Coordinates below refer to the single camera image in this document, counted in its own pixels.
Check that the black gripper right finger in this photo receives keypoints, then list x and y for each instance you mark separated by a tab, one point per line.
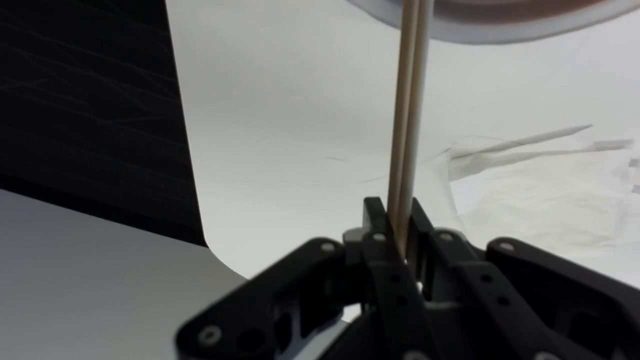
511	301

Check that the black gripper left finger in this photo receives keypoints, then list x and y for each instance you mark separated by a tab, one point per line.
280	311

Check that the wooden chopstick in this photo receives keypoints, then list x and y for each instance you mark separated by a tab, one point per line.
417	70
398	195

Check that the white bowl with blocks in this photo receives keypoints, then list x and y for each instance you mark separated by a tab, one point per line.
498	22

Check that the clear plastic bag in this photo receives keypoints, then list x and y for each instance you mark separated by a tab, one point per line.
563	191

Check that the grey laptop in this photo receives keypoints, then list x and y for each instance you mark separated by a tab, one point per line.
74	287

